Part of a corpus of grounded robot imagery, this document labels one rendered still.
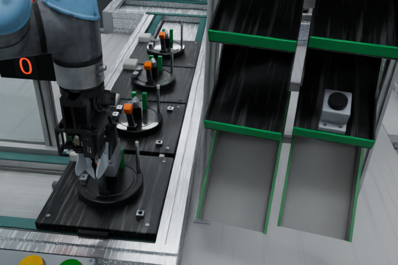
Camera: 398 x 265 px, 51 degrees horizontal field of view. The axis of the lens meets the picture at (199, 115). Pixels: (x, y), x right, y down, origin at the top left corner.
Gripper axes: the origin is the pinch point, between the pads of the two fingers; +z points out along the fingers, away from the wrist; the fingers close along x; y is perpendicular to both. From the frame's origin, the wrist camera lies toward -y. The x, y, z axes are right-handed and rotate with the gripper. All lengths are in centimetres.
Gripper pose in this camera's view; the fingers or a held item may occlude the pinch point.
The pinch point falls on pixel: (97, 170)
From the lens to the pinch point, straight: 82.7
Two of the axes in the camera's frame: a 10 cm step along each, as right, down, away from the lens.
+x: 10.0, 0.8, -0.6
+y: -0.9, 5.3, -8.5
